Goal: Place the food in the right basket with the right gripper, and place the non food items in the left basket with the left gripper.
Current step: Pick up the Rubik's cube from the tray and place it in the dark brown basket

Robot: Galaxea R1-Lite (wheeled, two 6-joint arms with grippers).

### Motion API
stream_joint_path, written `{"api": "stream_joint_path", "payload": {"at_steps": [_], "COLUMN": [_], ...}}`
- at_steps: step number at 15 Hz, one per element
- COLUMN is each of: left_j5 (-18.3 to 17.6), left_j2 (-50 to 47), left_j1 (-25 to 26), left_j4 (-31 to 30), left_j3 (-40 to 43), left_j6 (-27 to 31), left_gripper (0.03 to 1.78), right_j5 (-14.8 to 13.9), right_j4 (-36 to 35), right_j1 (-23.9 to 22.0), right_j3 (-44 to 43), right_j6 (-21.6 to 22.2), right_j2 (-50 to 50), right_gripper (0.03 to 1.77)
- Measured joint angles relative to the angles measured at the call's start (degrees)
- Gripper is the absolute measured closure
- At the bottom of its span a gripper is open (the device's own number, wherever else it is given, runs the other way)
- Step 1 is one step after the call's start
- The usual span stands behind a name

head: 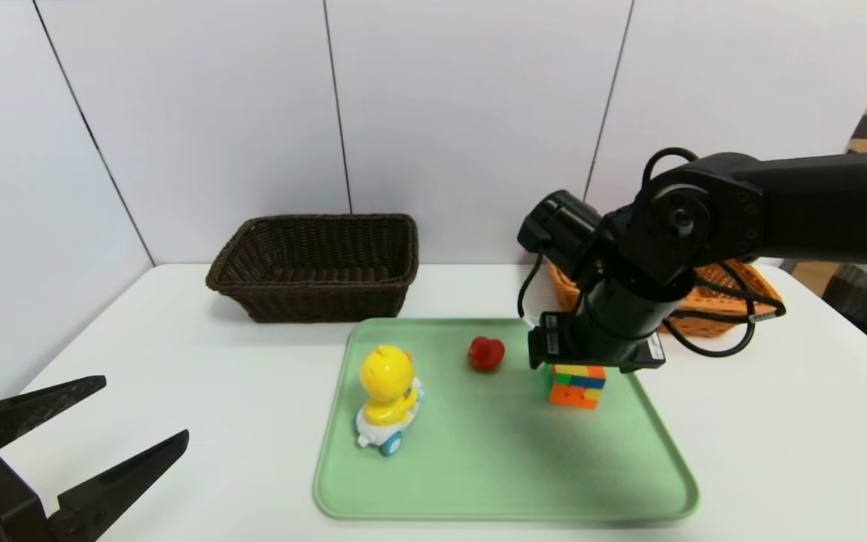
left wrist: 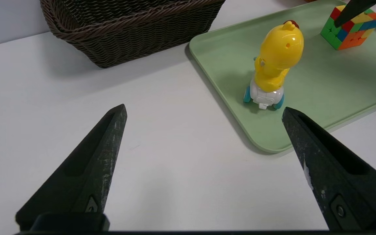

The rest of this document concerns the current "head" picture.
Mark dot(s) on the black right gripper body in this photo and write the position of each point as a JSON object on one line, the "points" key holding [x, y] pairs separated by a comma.
{"points": [[591, 351]]}

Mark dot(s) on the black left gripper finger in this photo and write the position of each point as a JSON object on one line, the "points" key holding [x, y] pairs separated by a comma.
{"points": [[117, 482], [34, 410]]}

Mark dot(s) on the multicolour puzzle cube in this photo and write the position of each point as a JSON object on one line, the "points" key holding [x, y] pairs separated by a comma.
{"points": [[575, 391]]}

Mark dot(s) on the orange wicker basket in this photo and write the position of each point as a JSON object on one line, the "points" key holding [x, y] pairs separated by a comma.
{"points": [[761, 284]]}

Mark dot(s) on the dark brown wicker basket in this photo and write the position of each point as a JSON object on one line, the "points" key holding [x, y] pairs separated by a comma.
{"points": [[313, 301]]}

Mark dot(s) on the small red rubber duck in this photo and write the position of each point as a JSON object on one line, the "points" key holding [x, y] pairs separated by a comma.
{"points": [[486, 355]]}

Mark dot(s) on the green plastic tray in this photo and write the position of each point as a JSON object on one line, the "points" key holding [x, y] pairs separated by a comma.
{"points": [[479, 482]]}

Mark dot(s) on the yellow duck toy on wheels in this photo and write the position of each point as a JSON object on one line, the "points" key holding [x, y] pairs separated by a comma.
{"points": [[386, 376]]}

